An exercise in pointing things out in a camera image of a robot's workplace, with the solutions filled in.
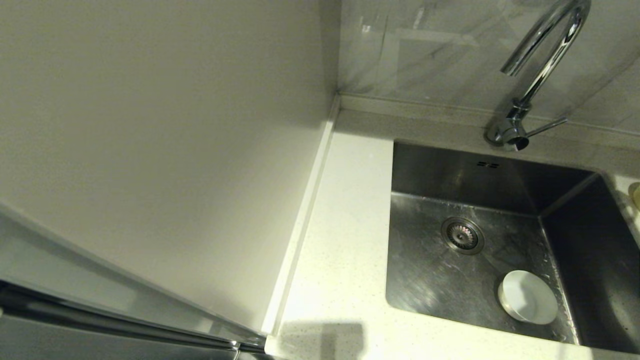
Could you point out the yellow bowl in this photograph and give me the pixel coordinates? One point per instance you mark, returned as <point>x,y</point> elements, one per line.
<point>636,196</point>

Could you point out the white edge trim strip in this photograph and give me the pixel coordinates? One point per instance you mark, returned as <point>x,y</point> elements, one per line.
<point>300,225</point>

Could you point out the round metal drain strainer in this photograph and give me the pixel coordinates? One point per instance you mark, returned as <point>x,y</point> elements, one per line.
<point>463,235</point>

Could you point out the grey steel appliance door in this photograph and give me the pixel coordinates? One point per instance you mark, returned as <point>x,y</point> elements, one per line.
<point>50,340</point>

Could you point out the stainless steel sink basin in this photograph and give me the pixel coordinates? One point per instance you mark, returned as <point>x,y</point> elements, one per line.
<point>450,295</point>

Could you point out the white appliance side panel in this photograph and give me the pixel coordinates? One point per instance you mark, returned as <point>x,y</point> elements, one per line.
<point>150,125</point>

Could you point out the chrome gooseneck faucet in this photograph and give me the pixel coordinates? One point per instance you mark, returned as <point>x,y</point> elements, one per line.
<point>550,60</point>

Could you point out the white ceramic bowl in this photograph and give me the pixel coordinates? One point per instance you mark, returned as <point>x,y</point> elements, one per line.
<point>529,297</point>

